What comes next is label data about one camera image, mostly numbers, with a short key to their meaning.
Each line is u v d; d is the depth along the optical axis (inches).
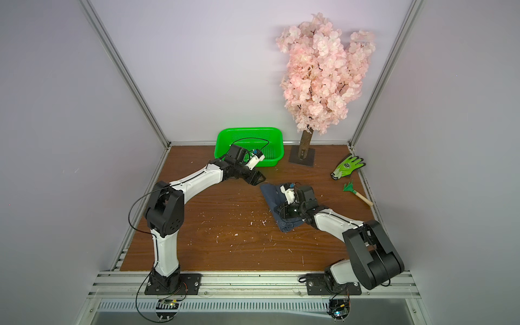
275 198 36.3
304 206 27.5
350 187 39.5
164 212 20.3
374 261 16.6
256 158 32.8
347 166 42.3
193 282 29.1
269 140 30.5
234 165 29.2
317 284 28.5
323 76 26.3
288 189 31.9
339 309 27.4
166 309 28.4
